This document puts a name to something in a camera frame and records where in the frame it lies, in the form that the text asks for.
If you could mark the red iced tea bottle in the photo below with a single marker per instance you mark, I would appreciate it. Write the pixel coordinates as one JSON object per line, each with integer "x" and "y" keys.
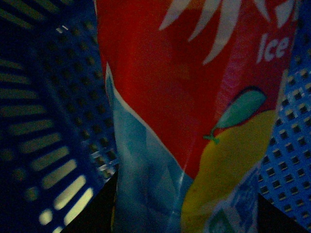
{"x": 194, "y": 87}

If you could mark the blue perforated plastic basket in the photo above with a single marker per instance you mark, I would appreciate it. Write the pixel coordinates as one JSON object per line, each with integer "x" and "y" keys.
{"x": 58, "y": 154}

